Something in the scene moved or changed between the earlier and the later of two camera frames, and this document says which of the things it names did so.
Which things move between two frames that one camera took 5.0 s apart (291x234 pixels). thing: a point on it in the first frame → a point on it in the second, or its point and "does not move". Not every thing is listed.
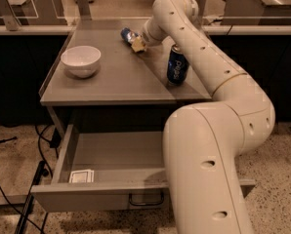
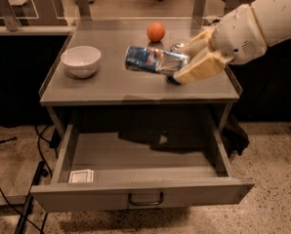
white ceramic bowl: x=81 y=60 does not move
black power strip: x=22 y=223 does not move
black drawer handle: x=146 y=204 does not move
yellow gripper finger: x=138 y=45 → x=207 y=66
